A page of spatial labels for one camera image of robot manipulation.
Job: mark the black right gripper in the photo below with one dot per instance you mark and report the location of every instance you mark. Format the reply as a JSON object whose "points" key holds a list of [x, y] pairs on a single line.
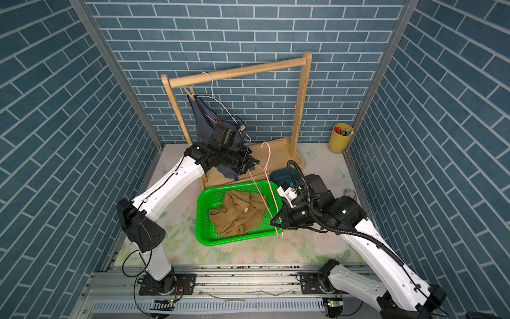
{"points": [[287, 220]]}

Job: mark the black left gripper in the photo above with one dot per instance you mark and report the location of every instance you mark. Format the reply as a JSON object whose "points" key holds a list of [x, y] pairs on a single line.
{"points": [[246, 158]]}

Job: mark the pink wire hanger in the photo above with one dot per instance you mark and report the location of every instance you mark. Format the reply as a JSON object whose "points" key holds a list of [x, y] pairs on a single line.
{"points": [[279, 234]]}

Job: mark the tan tank top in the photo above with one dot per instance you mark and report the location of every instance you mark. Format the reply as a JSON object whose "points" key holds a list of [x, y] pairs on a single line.
{"points": [[239, 213]]}

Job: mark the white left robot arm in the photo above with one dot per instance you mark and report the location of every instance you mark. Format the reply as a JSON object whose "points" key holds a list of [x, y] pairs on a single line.
{"points": [[138, 217]]}

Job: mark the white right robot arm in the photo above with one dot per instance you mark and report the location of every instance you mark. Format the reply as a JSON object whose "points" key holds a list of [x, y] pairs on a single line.
{"points": [[397, 292]]}

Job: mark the dark grey tank top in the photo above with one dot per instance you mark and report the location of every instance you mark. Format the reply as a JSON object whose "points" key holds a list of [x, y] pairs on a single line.
{"points": [[206, 120]]}

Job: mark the floral table mat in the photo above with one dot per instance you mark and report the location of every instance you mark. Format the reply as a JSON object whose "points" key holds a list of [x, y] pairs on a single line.
{"points": [[296, 247]]}

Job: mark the dark teal plastic bin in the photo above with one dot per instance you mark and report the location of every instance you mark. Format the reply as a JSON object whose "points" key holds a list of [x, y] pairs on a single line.
{"points": [[282, 178]]}

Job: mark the green plastic basket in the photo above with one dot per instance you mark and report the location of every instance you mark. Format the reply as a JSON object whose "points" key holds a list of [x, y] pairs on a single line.
{"points": [[212, 198]]}

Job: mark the wooden clothespin at rack corner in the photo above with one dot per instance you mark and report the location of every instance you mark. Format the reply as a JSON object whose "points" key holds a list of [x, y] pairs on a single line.
{"points": [[190, 92]]}

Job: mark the yellow pen cup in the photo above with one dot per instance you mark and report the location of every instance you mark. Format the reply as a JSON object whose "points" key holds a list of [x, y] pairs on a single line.
{"points": [[340, 138]]}

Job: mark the white wire hanger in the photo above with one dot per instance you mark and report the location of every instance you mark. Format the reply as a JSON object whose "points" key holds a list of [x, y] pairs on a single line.
{"points": [[235, 119]]}

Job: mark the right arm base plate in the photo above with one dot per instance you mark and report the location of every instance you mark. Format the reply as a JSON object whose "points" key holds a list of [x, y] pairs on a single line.
{"points": [[313, 283]]}

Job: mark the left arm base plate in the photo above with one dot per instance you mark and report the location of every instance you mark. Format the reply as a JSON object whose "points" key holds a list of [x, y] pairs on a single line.
{"points": [[172, 284]]}

